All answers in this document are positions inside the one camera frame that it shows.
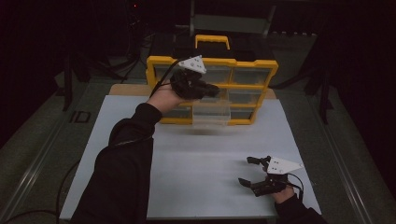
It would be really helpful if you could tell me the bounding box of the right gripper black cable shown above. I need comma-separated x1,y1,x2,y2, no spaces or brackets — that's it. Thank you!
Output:
287,172,304,201

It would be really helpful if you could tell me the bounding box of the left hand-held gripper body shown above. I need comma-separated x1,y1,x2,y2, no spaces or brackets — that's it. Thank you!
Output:
169,55,207,101

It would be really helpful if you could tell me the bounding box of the yellow black organizer case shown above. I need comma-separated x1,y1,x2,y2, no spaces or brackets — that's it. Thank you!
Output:
145,35,279,126

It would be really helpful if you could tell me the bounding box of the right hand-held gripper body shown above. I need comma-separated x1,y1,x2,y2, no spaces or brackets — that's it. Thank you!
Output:
249,156,304,198

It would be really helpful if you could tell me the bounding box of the person's left hand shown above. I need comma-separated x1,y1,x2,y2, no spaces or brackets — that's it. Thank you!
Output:
146,84,188,115

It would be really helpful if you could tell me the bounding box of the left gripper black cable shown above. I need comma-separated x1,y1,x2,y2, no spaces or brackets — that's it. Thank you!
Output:
107,58,185,147

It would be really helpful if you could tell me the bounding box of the grid of clear drawers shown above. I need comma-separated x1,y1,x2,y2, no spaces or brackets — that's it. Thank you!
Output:
154,64,272,120

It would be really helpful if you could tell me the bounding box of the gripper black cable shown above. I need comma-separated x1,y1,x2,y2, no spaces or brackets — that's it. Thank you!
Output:
287,172,304,201
107,58,185,147

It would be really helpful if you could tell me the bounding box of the person's right hand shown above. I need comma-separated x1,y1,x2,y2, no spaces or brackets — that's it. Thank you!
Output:
263,174,295,204

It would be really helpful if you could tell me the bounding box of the metal floor rail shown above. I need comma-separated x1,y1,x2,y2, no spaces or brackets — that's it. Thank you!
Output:
313,123,375,224
0,119,78,222

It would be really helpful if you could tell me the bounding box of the black floor cable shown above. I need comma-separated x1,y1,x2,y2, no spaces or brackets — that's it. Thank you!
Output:
0,159,82,224

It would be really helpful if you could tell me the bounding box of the black metal stand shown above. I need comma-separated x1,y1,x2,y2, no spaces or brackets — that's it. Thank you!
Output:
303,62,334,125
62,54,92,112

